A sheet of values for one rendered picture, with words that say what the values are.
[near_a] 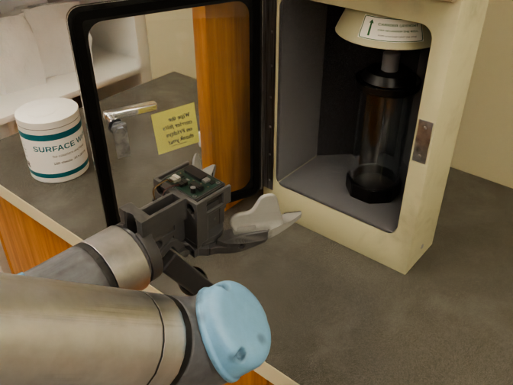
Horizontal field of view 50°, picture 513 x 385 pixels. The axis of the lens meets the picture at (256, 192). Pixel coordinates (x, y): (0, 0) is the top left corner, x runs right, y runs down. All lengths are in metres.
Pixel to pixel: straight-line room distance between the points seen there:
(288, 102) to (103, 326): 0.71
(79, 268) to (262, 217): 0.22
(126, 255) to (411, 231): 0.53
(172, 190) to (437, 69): 0.41
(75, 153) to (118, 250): 0.72
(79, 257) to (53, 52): 1.38
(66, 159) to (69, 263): 0.72
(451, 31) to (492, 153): 0.57
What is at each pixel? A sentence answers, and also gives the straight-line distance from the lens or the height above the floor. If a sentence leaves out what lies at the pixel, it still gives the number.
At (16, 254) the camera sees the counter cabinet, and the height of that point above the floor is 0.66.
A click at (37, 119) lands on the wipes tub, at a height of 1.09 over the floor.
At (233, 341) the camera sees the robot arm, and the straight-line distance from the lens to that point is 0.42.
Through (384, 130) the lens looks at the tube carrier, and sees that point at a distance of 0.95.
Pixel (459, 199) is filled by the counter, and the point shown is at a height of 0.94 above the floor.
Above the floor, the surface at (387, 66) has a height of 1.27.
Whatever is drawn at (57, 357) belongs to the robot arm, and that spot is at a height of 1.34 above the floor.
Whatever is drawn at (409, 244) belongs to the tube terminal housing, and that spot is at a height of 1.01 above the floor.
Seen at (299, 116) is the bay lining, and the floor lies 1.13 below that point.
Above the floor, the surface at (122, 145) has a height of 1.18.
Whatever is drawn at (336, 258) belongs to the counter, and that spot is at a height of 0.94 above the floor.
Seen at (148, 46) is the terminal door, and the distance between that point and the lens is 0.86.
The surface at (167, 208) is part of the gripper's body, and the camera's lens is 0.57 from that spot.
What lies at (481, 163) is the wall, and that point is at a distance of 1.34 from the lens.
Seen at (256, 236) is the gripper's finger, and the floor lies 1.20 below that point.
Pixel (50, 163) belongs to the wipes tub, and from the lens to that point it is 1.25.
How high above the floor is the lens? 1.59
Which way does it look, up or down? 34 degrees down
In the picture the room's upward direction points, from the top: straight up
